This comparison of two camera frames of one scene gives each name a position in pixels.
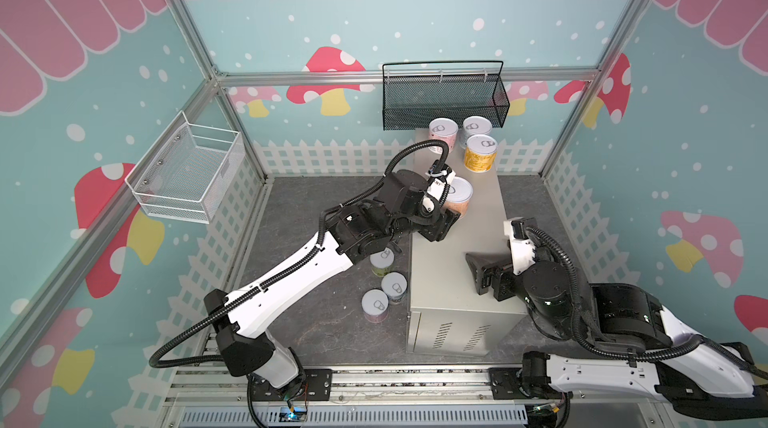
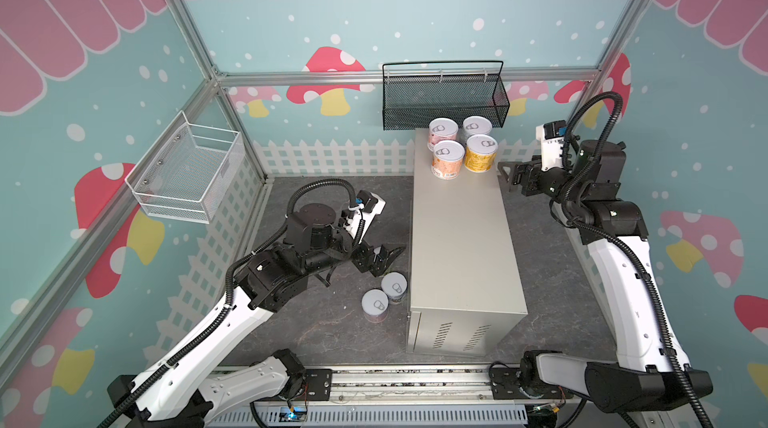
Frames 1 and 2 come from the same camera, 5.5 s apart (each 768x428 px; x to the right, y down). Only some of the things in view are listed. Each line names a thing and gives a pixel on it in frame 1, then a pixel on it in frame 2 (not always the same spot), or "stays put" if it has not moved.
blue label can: x=475 y=125 stays put
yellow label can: x=480 y=153 stays put
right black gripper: x=498 y=281 → x=527 y=176
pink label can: x=442 y=129 stays put
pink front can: x=375 y=305 stays put
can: x=459 y=195 → x=447 y=159
